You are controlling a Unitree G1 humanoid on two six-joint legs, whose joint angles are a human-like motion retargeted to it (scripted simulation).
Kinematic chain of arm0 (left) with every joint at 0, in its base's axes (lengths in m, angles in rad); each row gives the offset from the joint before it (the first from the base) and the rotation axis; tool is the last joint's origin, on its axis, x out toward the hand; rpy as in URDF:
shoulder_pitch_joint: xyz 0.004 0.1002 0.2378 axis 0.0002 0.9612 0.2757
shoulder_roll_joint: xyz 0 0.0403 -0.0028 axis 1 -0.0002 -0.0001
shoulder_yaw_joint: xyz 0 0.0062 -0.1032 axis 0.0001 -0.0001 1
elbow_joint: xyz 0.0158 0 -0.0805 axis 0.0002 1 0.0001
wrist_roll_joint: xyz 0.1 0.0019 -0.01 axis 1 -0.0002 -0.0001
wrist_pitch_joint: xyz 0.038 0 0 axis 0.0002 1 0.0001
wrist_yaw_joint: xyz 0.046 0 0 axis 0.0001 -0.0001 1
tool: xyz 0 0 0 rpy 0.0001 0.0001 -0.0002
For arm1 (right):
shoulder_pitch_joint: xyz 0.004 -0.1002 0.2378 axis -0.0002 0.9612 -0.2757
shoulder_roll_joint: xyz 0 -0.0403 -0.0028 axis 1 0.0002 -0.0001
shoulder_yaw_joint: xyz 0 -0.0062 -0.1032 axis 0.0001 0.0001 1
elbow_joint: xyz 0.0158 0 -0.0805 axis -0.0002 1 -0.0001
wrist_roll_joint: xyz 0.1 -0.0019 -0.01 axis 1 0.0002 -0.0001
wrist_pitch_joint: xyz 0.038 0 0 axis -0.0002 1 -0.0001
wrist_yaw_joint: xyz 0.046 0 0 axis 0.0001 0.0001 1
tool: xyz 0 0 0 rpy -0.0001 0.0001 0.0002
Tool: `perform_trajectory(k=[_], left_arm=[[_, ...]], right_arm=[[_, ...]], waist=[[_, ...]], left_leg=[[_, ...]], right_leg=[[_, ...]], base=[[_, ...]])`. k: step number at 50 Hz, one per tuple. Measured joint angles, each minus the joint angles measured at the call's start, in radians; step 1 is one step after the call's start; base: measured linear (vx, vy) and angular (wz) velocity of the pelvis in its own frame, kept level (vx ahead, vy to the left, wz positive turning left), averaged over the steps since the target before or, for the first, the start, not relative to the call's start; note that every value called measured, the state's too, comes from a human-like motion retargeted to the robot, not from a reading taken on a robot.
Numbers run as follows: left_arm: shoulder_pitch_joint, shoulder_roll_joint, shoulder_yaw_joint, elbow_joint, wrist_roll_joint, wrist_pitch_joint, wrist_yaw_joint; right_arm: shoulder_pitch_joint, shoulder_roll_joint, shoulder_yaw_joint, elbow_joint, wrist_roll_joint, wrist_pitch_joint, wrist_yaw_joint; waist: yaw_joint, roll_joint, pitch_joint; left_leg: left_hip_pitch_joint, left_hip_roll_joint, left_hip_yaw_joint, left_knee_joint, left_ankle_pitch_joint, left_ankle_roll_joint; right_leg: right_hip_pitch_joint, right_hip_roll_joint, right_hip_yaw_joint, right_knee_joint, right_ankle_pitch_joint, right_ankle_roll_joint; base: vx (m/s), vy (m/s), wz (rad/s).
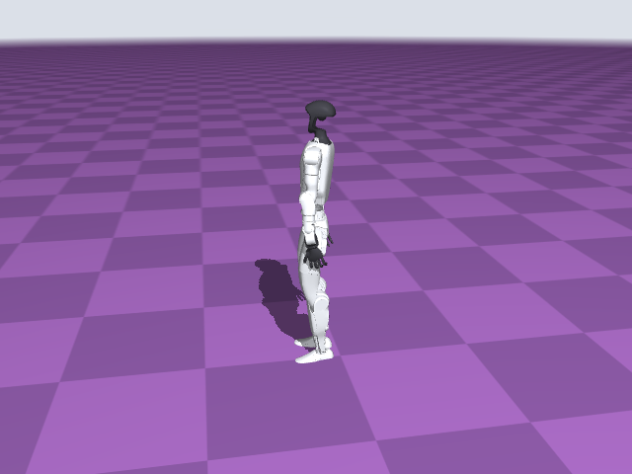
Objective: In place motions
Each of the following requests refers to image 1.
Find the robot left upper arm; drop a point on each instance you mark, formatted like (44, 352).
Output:
(312, 159)

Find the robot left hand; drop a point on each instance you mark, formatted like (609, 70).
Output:
(313, 253)

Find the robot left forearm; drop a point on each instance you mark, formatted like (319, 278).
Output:
(308, 212)

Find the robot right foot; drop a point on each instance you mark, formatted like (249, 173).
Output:
(309, 342)

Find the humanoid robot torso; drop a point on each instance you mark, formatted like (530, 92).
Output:
(324, 182)

